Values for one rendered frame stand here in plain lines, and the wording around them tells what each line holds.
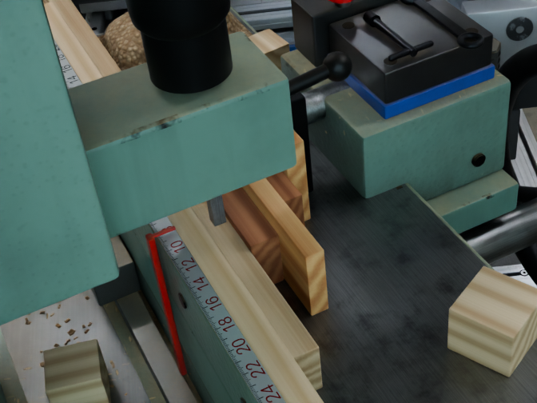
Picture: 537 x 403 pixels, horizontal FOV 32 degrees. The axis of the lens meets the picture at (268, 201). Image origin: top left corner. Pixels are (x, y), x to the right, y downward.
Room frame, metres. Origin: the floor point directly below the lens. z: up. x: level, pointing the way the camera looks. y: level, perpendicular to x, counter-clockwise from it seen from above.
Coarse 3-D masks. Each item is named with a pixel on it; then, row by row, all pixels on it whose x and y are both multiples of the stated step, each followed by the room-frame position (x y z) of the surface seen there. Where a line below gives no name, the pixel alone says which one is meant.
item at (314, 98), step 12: (336, 84) 0.62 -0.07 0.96; (300, 96) 0.56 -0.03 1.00; (312, 96) 0.61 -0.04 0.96; (324, 96) 0.61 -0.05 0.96; (300, 108) 0.56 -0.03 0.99; (312, 108) 0.60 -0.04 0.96; (324, 108) 0.60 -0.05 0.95; (300, 120) 0.56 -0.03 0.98; (312, 120) 0.60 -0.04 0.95; (300, 132) 0.56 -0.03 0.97
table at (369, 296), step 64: (320, 192) 0.56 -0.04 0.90; (384, 192) 0.55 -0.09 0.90; (448, 192) 0.58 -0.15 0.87; (512, 192) 0.58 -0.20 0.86; (384, 256) 0.48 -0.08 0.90; (448, 256) 0.48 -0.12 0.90; (320, 320) 0.43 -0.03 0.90; (384, 320) 0.42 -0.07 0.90; (384, 384) 0.37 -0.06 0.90; (448, 384) 0.36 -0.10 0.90; (512, 384) 0.36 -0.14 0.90
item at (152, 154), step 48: (240, 48) 0.51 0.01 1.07; (96, 96) 0.48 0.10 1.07; (144, 96) 0.47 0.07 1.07; (192, 96) 0.47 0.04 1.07; (240, 96) 0.46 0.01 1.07; (288, 96) 0.47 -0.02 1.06; (96, 144) 0.43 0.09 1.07; (144, 144) 0.44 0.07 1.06; (192, 144) 0.45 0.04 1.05; (240, 144) 0.46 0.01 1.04; (288, 144) 0.47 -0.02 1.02; (144, 192) 0.44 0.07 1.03; (192, 192) 0.45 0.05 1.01
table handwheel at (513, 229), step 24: (528, 48) 0.69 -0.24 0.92; (504, 72) 0.71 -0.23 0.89; (528, 72) 0.68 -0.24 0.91; (504, 168) 0.72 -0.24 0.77; (528, 192) 0.67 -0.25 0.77; (504, 216) 0.59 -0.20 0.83; (528, 216) 0.58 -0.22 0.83; (480, 240) 0.56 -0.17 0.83; (504, 240) 0.56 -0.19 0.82; (528, 240) 0.57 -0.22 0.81; (528, 264) 0.65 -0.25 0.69
